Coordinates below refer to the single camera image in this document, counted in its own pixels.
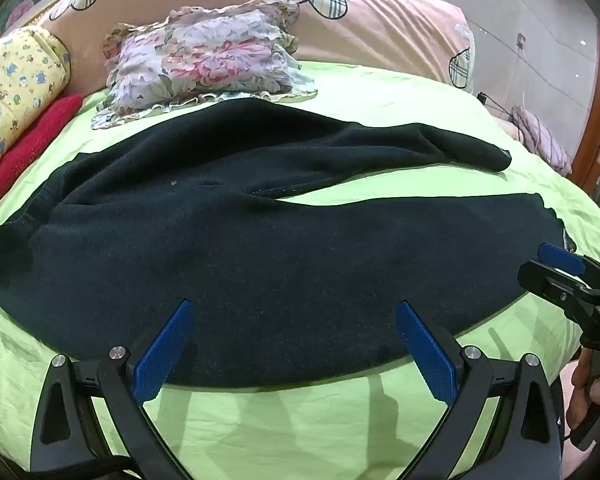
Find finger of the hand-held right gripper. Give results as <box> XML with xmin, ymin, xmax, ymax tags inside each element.
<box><xmin>517</xmin><ymin>259</ymin><xmax>590</xmax><ymax>313</ymax></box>
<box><xmin>537</xmin><ymin>242</ymin><xmax>600</xmax><ymax>286</ymax></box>

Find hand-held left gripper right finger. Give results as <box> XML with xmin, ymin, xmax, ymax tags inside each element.
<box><xmin>396</xmin><ymin>301</ymin><xmax>566</xmax><ymax>480</ymax></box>

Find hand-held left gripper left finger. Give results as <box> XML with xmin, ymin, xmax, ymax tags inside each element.
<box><xmin>30</xmin><ymin>299</ymin><xmax>196</xmax><ymax>480</ymax></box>

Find black pants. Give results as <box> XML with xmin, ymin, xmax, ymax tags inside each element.
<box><xmin>0</xmin><ymin>97</ymin><xmax>576</xmax><ymax>390</ymax></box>

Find pink striped cloth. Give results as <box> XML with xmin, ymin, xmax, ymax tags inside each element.
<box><xmin>510</xmin><ymin>105</ymin><xmax>573</xmax><ymax>177</ymax></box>

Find green bed sheet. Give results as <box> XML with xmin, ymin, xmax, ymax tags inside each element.
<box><xmin>0</xmin><ymin>60</ymin><xmax>600</xmax><ymax>480</ymax></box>

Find red blanket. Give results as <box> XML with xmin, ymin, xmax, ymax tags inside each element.
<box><xmin>0</xmin><ymin>94</ymin><xmax>83</xmax><ymax>223</ymax></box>

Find pink heart print blanket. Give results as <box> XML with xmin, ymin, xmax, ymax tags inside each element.
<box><xmin>32</xmin><ymin>0</ymin><xmax>476</xmax><ymax>93</ymax></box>

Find floral ruffled pillow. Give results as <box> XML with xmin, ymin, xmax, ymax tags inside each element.
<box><xmin>91</xmin><ymin>0</ymin><xmax>318</xmax><ymax>131</ymax></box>

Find yellow cartoon print pillow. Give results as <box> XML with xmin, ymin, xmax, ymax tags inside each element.
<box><xmin>0</xmin><ymin>27</ymin><xmax>71</xmax><ymax>186</ymax></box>

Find thin black cable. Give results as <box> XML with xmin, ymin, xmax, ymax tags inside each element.
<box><xmin>477</xmin><ymin>92</ymin><xmax>523</xmax><ymax>136</ymax></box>

